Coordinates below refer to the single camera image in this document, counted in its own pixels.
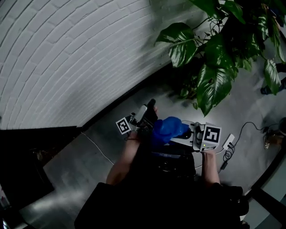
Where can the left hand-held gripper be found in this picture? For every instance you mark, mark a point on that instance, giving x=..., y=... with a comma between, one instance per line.
x=123, y=126

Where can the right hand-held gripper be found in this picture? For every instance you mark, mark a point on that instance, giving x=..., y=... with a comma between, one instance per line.
x=212, y=135

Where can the blue cloth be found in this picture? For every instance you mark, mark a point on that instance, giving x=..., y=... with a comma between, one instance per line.
x=169, y=129

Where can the green leafy plant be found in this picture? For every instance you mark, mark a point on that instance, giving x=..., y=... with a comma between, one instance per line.
x=212, y=85

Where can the person's right forearm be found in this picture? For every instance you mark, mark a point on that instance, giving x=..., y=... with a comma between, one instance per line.
x=210, y=167

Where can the person's left forearm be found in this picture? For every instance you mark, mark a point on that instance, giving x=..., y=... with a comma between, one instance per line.
x=125, y=156

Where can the black chest rig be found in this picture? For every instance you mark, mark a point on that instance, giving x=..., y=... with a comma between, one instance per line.
x=174, y=163

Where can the white power strip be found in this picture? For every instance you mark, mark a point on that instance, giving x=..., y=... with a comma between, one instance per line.
x=228, y=141

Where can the person's black shirt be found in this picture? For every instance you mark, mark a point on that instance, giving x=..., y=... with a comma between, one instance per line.
x=156, y=205

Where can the black cabinet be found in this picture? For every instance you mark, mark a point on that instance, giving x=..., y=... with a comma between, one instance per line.
x=22, y=156

